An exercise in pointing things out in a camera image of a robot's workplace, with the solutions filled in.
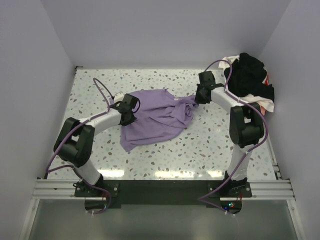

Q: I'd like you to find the purple t shirt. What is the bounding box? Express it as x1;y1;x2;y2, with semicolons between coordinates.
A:
120;89;198;152

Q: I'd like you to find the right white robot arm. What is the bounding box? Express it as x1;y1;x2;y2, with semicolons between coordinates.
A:
195;71;268;197

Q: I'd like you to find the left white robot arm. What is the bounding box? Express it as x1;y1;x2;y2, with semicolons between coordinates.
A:
51;92;141;196

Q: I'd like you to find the white laundry basket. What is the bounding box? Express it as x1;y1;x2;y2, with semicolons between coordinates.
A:
227;73;240;97

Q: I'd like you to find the white pink t shirt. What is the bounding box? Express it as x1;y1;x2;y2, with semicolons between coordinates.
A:
218;55;275;115

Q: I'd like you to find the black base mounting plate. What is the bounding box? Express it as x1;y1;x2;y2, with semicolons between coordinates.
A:
73;180;253;214

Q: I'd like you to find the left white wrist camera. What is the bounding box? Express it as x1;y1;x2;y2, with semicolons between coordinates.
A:
113;91;125;103

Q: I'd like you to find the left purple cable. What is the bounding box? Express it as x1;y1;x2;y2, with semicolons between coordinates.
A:
43;77;118;216

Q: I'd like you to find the purple cable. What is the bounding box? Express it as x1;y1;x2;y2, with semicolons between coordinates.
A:
197;58;270;212
43;77;118;216

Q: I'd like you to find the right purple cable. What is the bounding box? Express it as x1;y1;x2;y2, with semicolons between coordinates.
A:
197;58;270;212

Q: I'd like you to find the aluminium frame rail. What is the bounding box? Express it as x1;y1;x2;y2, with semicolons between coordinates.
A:
31;179;296;200

